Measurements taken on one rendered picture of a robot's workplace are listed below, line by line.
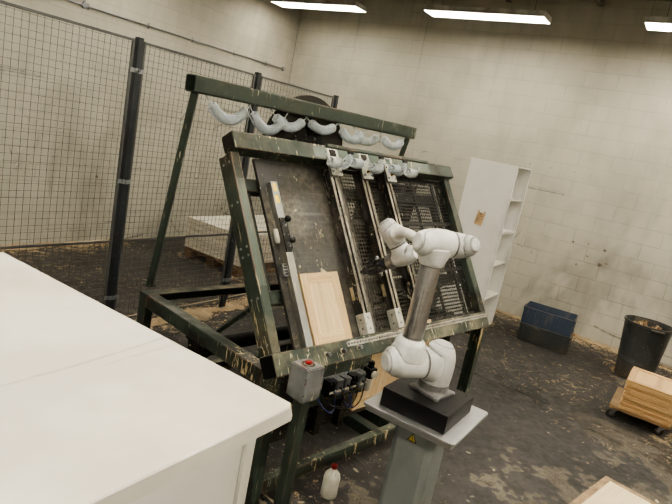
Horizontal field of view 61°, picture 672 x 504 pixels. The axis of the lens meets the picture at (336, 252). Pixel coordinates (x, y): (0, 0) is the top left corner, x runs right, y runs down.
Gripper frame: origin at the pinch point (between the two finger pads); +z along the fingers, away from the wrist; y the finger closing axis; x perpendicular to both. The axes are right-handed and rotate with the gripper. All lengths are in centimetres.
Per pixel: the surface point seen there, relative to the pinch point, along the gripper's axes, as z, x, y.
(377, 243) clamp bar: 2.2, -23.2, 18.4
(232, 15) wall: 346, -258, 482
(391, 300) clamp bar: 2.4, -23.3, -19.7
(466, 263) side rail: 5, -131, 2
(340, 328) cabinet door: 6.8, 24.1, -31.2
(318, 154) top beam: -1, 17, 75
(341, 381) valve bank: -3, 43, -60
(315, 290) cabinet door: 6.7, 37.3, -7.5
